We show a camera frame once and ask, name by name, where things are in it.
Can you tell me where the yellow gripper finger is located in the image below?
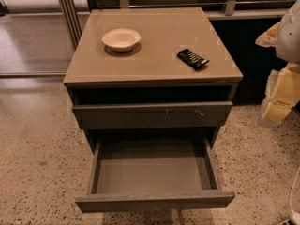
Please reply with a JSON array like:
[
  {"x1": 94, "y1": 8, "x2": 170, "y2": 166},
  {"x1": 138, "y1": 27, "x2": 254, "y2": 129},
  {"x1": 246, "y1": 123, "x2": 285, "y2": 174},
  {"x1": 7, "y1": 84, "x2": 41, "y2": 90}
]
[
  {"x1": 262, "y1": 63, "x2": 300, "y2": 125},
  {"x1": 255, "y1": 23, "x2": 279, "y2": 48}
]

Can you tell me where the black rxbar chocolate wrapper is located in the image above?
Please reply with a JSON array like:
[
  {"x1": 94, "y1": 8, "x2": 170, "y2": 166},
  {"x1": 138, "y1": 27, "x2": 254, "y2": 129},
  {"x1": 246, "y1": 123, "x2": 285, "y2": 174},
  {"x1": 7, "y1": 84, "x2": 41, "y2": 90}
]
[{"x1": 177, "y1": 49, "x2": 208, "y2": 70}]

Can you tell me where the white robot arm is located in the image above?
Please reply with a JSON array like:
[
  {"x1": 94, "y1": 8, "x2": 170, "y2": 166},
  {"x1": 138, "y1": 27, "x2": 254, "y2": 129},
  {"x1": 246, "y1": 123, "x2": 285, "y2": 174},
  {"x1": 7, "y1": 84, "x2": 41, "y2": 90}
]
[{"x1": 255, "y1": 0, "x2": 300, "y2": 128}]

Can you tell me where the closed grey top drawer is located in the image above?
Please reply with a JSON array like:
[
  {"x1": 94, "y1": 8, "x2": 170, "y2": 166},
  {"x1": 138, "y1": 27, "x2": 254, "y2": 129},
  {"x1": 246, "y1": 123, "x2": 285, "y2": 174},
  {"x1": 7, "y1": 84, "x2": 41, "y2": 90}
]
[{"x1": 72, "y1": 101, "x2": 233, "y2": 129}]

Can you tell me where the grey drawer cabinet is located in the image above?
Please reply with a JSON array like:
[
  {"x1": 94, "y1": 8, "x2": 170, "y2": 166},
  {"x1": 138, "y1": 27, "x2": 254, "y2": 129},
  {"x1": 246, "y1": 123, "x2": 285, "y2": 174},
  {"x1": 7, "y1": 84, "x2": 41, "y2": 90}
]
[{"x1": 64, "y1": 7, "x2": 243, "y2": 145}]

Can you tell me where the open grey middle drawer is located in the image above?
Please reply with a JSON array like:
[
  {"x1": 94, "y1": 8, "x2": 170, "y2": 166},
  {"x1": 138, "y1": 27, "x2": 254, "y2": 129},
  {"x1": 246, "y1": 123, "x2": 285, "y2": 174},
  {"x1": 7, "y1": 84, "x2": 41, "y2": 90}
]
[{"x1": 75, "y1": 137, "x2": 235, "y2": 213}]

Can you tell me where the white ceramic bowl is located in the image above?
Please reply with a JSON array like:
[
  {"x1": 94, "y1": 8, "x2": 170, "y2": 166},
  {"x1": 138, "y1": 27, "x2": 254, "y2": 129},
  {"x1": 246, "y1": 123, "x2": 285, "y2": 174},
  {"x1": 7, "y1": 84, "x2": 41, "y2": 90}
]
[{"x1": 102, "y1": 28, "x2": 141, "y2": 53}]

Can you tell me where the white cable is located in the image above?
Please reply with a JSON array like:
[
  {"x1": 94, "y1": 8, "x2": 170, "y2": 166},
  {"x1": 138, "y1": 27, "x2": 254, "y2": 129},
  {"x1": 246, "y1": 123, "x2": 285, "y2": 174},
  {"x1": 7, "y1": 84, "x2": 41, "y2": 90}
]
[{"x1": 288, "y1": 167, "x2": 300, "y2": 225}]

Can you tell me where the metal frame post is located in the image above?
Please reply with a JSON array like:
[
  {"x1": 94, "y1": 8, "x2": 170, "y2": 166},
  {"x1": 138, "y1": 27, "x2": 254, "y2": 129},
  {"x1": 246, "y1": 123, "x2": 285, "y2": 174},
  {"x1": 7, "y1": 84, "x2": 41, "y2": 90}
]
[{"x1": 58, "y1": 0, "x2": 82, "y2": 49}]

